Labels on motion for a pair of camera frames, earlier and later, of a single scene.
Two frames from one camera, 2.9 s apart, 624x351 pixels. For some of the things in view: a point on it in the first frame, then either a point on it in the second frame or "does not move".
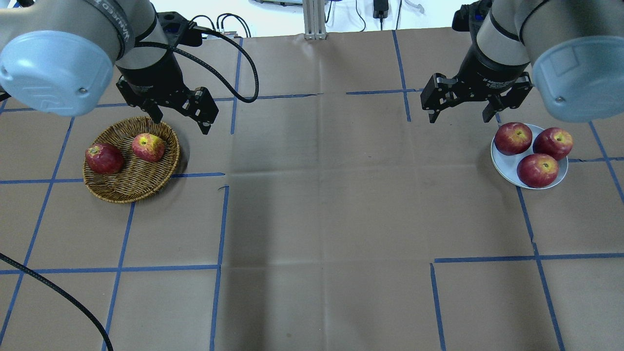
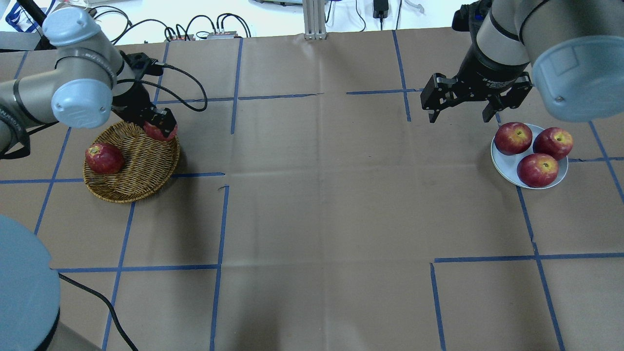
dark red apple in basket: [104, 159] does not move
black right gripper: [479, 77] does not move
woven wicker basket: [136, 181] does not move
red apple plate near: [537, 170] does not move
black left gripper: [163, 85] → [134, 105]
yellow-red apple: [147, 147] → [155, 132]
